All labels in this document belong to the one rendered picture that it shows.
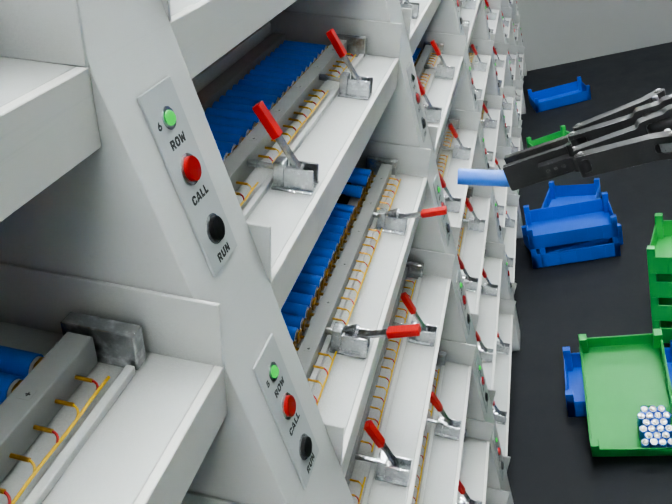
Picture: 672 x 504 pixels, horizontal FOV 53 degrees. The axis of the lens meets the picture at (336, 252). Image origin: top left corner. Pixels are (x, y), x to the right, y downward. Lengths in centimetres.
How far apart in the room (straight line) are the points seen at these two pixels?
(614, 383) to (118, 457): 164
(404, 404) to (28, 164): 71
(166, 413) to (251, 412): 8
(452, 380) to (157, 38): 97
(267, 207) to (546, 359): 163
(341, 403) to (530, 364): 150
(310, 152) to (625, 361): 138
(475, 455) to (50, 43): 120
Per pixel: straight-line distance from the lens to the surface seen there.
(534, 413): 199
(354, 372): 72
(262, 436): 49
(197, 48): 50
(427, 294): 116
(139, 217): 41
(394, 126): 109
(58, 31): 38
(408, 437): 92
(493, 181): 77
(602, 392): 193
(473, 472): 140
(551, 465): 186
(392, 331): 72
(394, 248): 92
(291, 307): 77
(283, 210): 61
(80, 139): 38
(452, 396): 126
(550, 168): 74
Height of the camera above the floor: 138
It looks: 27 degrees down
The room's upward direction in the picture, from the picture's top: 18 degrees counter-clockwise
